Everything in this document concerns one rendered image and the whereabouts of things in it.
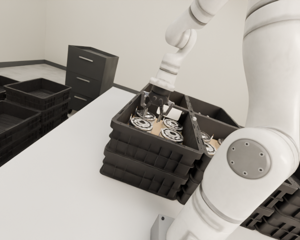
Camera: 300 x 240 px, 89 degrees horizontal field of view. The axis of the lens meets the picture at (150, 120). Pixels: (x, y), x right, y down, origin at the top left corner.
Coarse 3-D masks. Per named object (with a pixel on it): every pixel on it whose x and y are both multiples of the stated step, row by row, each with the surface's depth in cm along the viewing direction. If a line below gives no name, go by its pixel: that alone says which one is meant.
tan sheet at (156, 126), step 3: (132, 117) 75; (156, 120) 81; (162, 120) 84; (156, 123) 78; (159, 123) 79; (153, 126) 74; (156, 126) 75; (159, 126) 76; (153, 129) 71; (156, 129) 72; (159, 129) 73; (153, 132) 68; (156, 132) 69; (159, 132) 70
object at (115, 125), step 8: (136, 96) 74; (128, 104) 61; (120, 112) 53; (112, 120) 46; (192, 120) 69; (112, 128) 46; (120, 128) 46; (128, 128) 45; (136, 128) 46; (192, 128) 62; (136, 136) 46; (144, 136) 45; (152, 136) 45; (160, 144) 46; (168, 144) 45; (176, 144) 45; (200, 144) 50; (184, 152) 45; (192, 152) 45; (200, 152) 45
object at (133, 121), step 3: (135, 117) 69; (138, 117) 70; (132, 120) 66; (135, 120) 66; (147, 120) 70; (132, 123) 63; (135, 123) 64; (150, 123) 68; (135, 126) 62; (138, 126) 62; (141, 126) 63; (144, 126) 64; (147, 126) 65; (150, 126) 66; (141, 129) 62; (144, 129) 62; (147, 129) 62; (150, 129) 64
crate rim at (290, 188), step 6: (192, 114) 77; (198, 114) 80; (216, 120) 81; (198, 126) 64; (228, 126) 80; (198, 132) 58; (204, 144) 51; (204, 150) 47; (204, 156) 46; (210, 156) 45; (288, 180) 48; (282, 186) 45; (288, 186) 44; (294, 186) 45; (288, 192) 45
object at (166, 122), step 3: (165, 120) 77; (168, 120) 78; (171, 120) 80; (165, 123) 73; (168, 123) 75; (177, 123) 78; (168, 126) 72; (171, 126) 73; (180, 126) 77; (174, 129) 71; (177, 129) 72; (180, 129) 73
